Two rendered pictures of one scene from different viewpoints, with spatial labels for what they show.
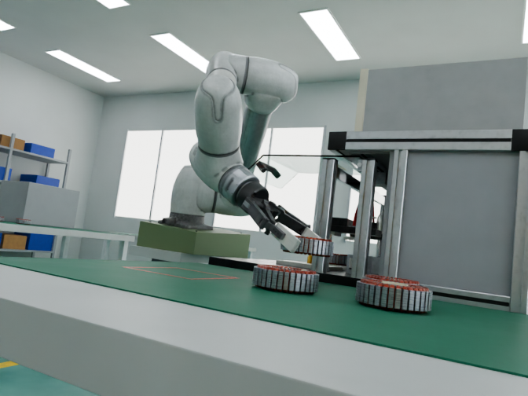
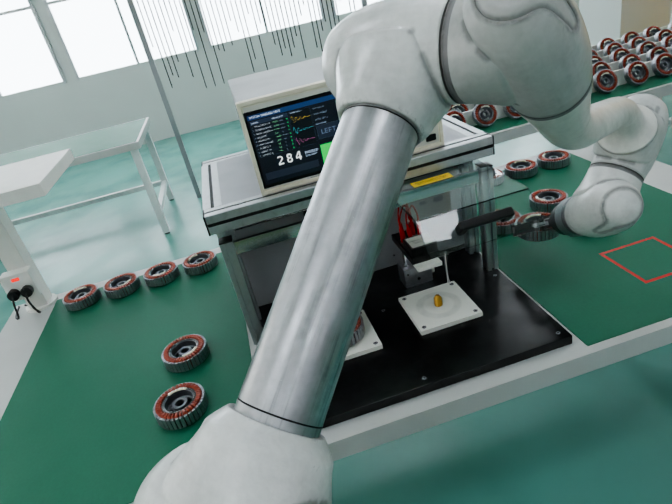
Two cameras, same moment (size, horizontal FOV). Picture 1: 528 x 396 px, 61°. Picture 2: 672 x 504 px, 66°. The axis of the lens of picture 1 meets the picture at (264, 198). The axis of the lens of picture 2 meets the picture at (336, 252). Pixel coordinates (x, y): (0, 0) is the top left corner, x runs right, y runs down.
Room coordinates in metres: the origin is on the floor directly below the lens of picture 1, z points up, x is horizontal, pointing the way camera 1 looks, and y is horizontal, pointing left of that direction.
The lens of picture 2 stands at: (2.07, 0.52, 1.51)
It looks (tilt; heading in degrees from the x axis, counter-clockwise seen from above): 28 degrees down; 234
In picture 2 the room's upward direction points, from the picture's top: 13 degrees counter-clockwise
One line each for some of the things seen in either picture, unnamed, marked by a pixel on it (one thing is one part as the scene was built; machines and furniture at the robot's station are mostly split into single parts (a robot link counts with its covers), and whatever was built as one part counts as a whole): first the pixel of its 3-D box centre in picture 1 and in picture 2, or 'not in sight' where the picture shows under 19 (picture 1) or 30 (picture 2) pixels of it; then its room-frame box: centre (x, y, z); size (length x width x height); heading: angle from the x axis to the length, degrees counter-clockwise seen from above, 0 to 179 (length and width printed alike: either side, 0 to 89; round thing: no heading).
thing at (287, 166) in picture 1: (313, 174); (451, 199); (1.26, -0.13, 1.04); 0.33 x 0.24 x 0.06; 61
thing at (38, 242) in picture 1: (33, 240); not in sight; (7.38, 3.66, 0.43); 0.42 x 0.42 x 0.30; 61
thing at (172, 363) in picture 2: not in sight; (185, 352); (1.79, -0.58, 0.77); 0.11 x 0.11 x 0.04
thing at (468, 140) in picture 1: (440, 170); (332, 158); (1.27, -0.50, 1.09); 0.68 x 0.44 x 0.05; 151
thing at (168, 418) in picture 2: not in sight; (181, 405); (1.88, -0.42, 0.77); 0.11 x 0.11 x 0.04
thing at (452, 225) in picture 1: (455, 225); not in sight; (0.95, -0.41, 0.91); 0.28 x 0.03 x 0.32; 61
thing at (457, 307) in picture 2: (309, 265); (438, 306); (1.32, -0.16, 0.78); 0.15 x 0.15 x 0.01; 61
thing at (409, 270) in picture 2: (359, 264); (415, 271); (1.25, -0.28, 0.80); 0.07 x 0.05 x 0.06; 151
